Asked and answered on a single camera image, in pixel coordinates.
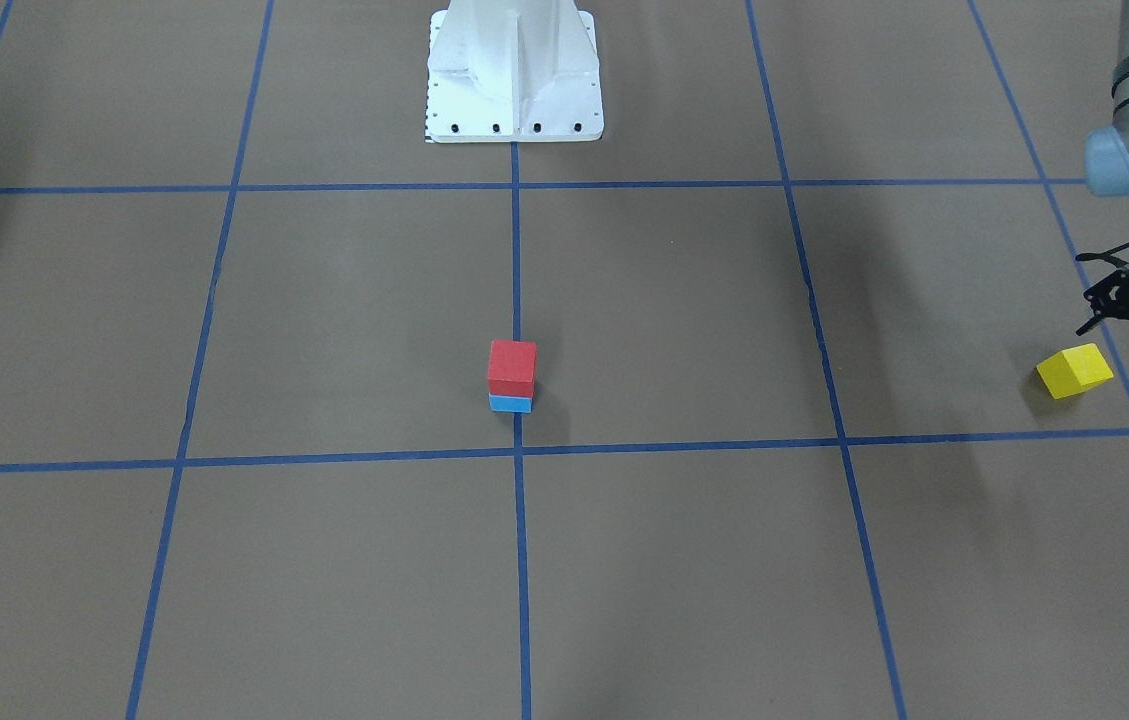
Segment red foam block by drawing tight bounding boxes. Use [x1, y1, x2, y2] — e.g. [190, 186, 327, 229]
[485, 340, 539, 398]

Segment blue foam block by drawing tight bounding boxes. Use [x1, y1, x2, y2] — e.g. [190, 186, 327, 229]
[488, 393, 533, 414]

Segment yellow foam block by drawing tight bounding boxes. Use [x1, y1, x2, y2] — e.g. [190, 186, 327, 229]
[1035, 343, 1114, 399]

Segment brown paper table cover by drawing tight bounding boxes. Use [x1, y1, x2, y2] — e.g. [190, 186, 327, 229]
[0, 1, 1129, 719]

